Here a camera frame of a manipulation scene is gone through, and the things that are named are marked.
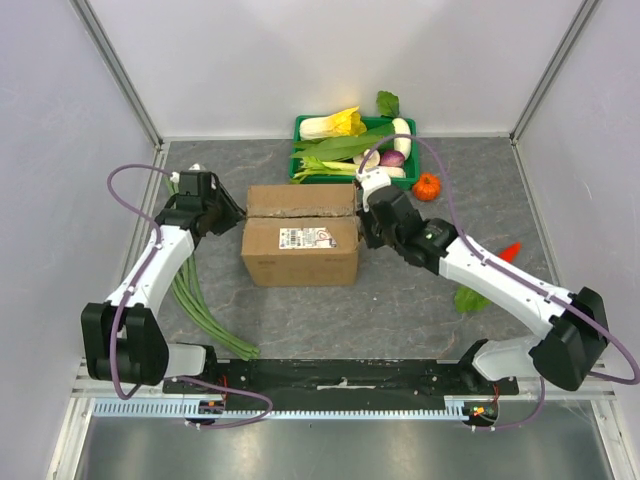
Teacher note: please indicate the white mushroom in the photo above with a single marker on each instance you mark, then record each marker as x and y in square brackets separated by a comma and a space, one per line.
[366, 158]

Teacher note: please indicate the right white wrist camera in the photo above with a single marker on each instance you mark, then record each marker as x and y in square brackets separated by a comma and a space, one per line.
[371, 181]

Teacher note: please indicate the napa cabbage with yellow leaves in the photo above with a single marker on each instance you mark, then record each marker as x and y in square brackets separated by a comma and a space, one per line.
[347, 122]

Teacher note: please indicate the orange carrot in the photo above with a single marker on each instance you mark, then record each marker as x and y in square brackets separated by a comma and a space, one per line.
[510, 253]

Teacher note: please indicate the white green leek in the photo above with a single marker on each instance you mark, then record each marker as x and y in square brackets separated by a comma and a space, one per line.
[312, 167]

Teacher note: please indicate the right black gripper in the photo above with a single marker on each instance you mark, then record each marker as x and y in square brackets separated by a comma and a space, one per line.
[373, 232]

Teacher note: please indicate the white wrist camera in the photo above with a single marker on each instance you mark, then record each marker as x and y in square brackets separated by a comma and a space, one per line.
[175, 176]
[371, 181]

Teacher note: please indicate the grey slotted cable duct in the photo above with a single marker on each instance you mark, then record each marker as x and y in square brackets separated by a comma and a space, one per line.
[195, 409]

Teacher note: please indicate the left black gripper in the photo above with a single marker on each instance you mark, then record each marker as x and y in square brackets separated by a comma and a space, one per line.
[234, 214]

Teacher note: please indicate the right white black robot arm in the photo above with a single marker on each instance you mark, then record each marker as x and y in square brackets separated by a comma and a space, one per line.
[567, 330]

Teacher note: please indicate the white radish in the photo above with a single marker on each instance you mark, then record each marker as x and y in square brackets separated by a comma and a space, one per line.
[402, 143]

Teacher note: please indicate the green leaf behind tray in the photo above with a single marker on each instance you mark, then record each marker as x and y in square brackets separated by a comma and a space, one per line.
[387, 104]

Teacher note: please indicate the small orange pumpkin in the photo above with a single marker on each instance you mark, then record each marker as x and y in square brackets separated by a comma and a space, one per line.
[427, 188]

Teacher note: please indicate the large green leaf vegetable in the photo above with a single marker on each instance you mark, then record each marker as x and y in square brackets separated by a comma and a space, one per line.
[341, 148]

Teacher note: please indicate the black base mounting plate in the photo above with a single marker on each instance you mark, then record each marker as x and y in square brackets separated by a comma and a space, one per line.
[344, 384]

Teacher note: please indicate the brown cardboard express box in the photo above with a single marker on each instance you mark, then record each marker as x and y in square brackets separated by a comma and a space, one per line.
[301, 235]

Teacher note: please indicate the green long beans bundle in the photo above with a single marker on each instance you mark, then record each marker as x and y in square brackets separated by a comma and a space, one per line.
[187, 292]

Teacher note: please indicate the loose green lettuce leaf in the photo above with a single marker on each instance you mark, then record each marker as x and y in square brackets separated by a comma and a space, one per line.
[468, 300]

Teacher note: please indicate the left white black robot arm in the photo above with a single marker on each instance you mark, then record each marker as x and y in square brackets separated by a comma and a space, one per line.
[123, 342]

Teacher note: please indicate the purple onion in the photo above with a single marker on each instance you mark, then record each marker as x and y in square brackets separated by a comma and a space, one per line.
[392, 158]

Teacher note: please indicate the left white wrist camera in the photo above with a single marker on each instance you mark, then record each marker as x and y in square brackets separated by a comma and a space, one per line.
[175, 176]

